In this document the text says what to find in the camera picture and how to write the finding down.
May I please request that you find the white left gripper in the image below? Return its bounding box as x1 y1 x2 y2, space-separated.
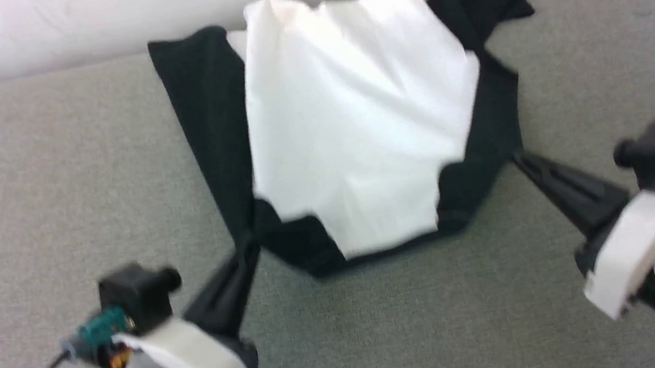
100 241 279 368

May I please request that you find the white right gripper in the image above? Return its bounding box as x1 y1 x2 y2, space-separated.
511 131 655 333

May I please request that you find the black and white t-shirt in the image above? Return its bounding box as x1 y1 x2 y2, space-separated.
143 0 569 297

